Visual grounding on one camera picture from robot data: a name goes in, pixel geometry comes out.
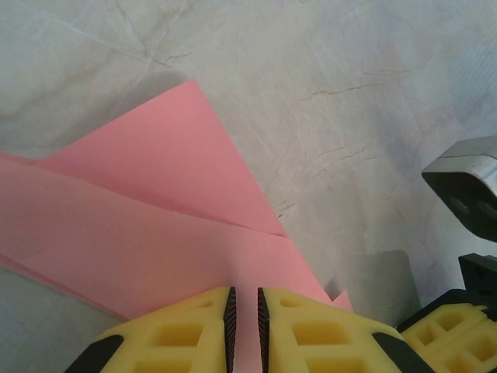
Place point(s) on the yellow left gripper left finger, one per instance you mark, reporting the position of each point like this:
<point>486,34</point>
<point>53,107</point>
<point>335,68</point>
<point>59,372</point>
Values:
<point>147,342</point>

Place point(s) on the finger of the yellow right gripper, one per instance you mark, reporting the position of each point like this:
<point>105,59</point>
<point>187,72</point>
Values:
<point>470,349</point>

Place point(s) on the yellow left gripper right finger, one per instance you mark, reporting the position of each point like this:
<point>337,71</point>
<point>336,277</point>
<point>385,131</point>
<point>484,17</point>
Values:
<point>341,349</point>

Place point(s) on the pink cloth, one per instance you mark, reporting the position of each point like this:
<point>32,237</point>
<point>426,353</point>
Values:
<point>155,217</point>

